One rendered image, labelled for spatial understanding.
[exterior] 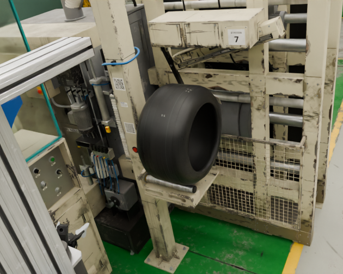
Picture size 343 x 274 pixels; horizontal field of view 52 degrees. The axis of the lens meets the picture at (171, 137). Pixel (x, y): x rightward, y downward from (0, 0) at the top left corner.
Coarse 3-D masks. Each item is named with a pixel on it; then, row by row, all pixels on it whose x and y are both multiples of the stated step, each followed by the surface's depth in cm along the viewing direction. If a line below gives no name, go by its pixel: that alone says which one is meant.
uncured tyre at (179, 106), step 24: (168, 96) 186; (192, 96) 184; (144, 120) 185; (168, 120) 178; (192, 120) 182; (216, 120) 213; (144, 144) 185; (168, 144) 177; (192, 144) 232; (216, 144) 216; (144, 168) 197; (168, 168) 184; (192, 168) 190
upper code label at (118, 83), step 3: (114, 78) 198; (117, 78) 197; (120, 78) 196; (114, 81) 199; (117, 81) 198; (120, 81) 197; (123, 81) 196; (114, 84) 201; (117, 84) 200; (120, 84) 198; (123, 84) 197; (117, 87) 201; (120, 87) 199; (123, 87) 198
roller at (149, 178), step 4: (148, 176) 219; (148, 180) 218; (152, 180) 216; (156, 180) 215; (160, 180) 214; (160, 184) 215; (164, 184) 212; (168, 184) 211; (172, 184) 209; (176, 184) 208; (176, 188) 209; (180, 188) 207; (184, 188) 205; (188, 188) 204; (192, 188) 203; (196, 188) 205; (192, 192) 204
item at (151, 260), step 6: (180, 246) 284; (186, 246) 283; (180, 252) 279; (186, 252) 279; (150, 258) 278; (156, 258) 277; (174, 258) 275; (180, 258) 274; (150, 264) 273; (156, 264) 272; (162, 264) 271; (168, 264) 271; (174, 264) 270; (168, 270) 266; (174, 270) 265
